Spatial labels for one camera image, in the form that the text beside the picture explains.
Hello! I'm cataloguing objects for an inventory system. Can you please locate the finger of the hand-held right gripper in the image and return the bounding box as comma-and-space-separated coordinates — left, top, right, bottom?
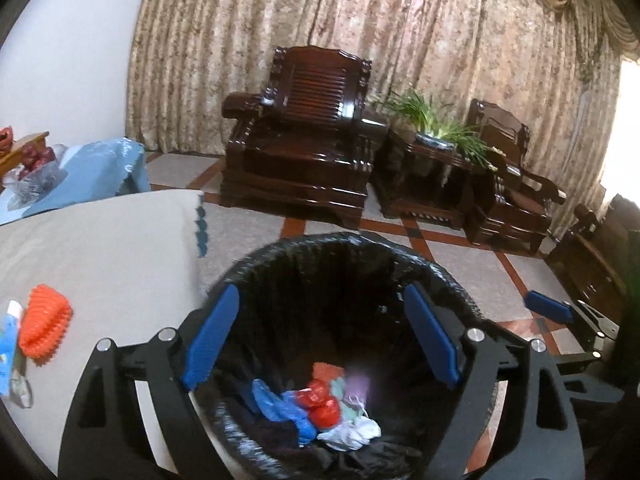
552, 349, 623, 368
524, 290, 626, 343

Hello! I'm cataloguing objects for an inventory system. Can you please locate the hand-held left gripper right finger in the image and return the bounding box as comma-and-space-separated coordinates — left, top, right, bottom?
404, 282, 586, 480

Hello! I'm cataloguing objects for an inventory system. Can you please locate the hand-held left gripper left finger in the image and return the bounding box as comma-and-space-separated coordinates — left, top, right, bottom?
57, 284, 241, 480

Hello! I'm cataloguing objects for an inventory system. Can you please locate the purple plastic wrapper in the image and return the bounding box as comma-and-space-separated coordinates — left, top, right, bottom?
345, 370, 374, 402

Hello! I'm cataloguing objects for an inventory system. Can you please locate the blue plastic glove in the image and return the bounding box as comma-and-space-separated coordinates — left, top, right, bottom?
252, 379, 319, 446

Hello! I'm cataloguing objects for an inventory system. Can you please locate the trash bin with black liner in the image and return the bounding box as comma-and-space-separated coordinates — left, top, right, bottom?
192, 232, 501, 480

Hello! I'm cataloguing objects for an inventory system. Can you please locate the green plastic wrapper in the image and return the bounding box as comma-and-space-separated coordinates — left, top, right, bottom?
327, 377, 368, 419

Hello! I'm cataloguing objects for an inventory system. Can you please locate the small orange foam net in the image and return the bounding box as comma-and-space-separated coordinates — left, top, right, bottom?
312, 362, 346, 382

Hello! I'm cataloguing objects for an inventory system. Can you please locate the red mesh ball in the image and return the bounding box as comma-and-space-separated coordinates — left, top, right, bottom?
295, 379, 331, 408
310, 397, 342, 429

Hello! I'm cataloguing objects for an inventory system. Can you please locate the white tissue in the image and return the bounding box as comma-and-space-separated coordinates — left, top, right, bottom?
317, 416, 382, 452

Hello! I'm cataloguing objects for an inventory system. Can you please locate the orange spiky massage ball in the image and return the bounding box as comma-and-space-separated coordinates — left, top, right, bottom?
19, 284, 75, 360

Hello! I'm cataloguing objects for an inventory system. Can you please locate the pale plastic wrapper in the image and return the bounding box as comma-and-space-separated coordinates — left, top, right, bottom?
10, 375, 34, 409

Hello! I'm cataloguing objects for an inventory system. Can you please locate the blue packet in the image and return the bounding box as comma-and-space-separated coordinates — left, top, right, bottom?
0, 310, 23, 397

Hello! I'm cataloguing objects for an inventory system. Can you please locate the dark wooden sofa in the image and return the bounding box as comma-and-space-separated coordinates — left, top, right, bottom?
545, 194, 632, 311

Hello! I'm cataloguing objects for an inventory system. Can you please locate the narrow dark wooden armchair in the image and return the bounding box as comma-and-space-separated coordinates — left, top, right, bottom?
462, 99, 568, 256

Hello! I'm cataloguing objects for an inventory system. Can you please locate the dark wooden side table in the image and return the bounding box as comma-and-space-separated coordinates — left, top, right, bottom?
374, 127, 496, 231

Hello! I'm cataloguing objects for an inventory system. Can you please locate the blue white plant pot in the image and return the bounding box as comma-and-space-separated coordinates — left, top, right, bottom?
415, 131, 457, 151

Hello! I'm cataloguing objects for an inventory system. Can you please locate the wide dark wooden armchair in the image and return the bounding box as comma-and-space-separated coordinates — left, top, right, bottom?
220, 46, 390, 231

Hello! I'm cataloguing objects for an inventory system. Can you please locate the green potted plant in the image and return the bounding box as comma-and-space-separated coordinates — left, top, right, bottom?
372, 89, 506, 168

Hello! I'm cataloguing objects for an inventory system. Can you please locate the plastic bag of red fruit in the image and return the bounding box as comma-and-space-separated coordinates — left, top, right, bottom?
5, 143, 69, 202

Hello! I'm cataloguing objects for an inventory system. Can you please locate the wooden television cabinet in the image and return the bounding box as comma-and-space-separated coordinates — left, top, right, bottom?
0, 131, 51, 177

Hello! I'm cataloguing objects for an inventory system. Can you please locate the floral beige curtain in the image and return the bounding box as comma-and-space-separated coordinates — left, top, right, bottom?
125, 0, 640, 201

